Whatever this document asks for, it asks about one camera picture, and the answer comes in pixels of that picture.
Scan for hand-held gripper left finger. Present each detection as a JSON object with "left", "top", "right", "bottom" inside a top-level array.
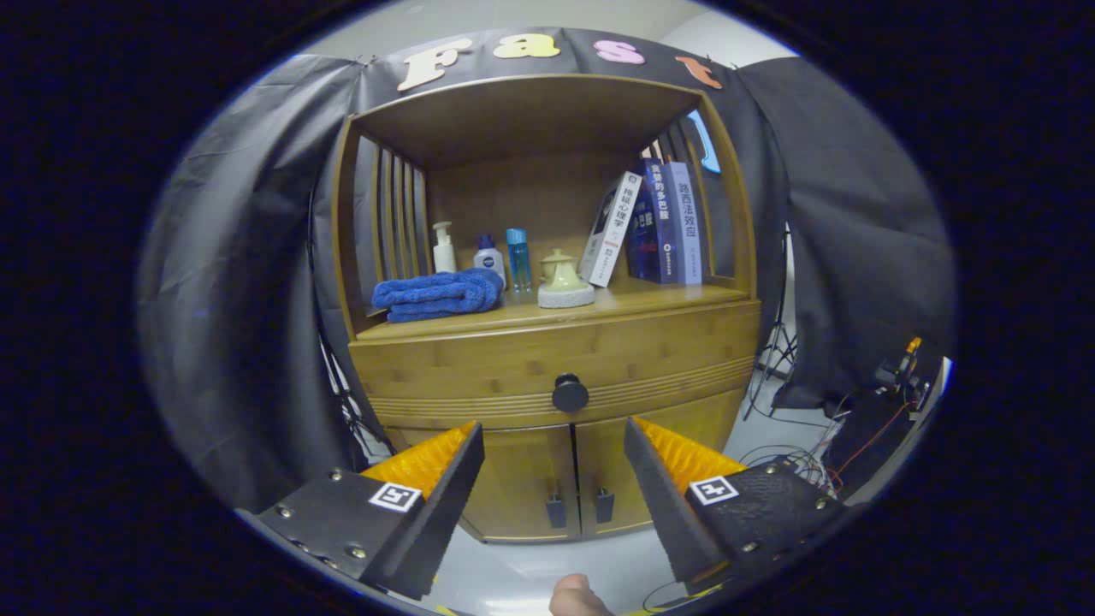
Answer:
[{"left": 235, "top": 421, "right": 486, "bottom": 601}]

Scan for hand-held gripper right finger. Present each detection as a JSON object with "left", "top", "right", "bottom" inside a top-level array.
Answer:
[{"left": 623, "top": 418, "right": 848, "bottom": 595}]

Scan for wooden drawer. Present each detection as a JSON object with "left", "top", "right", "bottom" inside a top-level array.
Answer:
[{"left": 349, "top": 299, "right": 762, "bottom": 431}]

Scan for black round drawer knob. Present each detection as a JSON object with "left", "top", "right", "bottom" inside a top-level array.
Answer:
[{"left": 552, "top": 374, "right": 590, "bottom": 414}]

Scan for pale ceramic vase round base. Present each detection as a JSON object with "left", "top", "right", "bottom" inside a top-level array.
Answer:
[{"left": 537, "top": 259, "right": 596, "bottom": 310}]

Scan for wooden cabinet door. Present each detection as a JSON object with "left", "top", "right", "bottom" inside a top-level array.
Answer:
[
  {"left": 398, "top": 423, "right": 583, "bottom": 544},
  {"left": 573, "top": 389, "right": 745, "bottom": 538}
]

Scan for wooden countertop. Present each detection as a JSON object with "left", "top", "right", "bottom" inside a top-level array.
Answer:
[{"left": 355, "top": 278, "right": 752, "bottom": 343}]

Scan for wooden cabinet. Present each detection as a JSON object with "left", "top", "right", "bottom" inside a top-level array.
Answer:
[{"left": 329, "top": 74, "right": 762, "bottom": 544}]

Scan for black tripod stand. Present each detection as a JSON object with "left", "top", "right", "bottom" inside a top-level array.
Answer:
[
  {"left": 321, "top": 334, "right": 394, "bottom": 454},
  {"left": 743, "top": 227, "right": 801, "bottom": 420}
]

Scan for blue folded towel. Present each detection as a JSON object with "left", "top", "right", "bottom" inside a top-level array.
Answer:
[{"left": 371, "top": 268, "right": 506, "bottom": 323}]

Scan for black equipment with orange part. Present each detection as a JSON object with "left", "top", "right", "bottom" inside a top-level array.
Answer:
[{"left": 826, "top": 336, "right": 950, "bottom": 501}]

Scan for white bottle blue cap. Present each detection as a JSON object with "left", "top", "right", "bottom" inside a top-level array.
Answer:
[{"left": 473, "top": 235, "right": 507, "bottom": 287}]

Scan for white pump bottle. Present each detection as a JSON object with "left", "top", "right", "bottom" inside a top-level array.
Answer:
[{"left": 432, "top": 222, "right": 458, "bottom": 275}]

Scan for clear blue bottle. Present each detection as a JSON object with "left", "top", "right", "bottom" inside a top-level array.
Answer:
[{"left": 506, "top": 228, "right": 532, "bottom": 292}]

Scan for dark blue book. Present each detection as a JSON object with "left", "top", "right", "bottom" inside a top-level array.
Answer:
[{"left": 626, "top": 167, "right": 664, "bottom": 281}]

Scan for pale lavender book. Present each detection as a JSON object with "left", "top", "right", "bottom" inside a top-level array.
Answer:
[{"left": 670, "top": 161, "right": 704, "bottom": 286}]

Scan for black backdrop cloth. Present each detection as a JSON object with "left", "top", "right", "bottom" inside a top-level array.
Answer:
[{"left": 137, "top": 26, "right": 957, "bottom": 514}]

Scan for floor cables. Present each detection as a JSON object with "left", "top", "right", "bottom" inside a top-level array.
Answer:
[{"left": 740, "top": 389, "right": 848, "bottom": 497}]

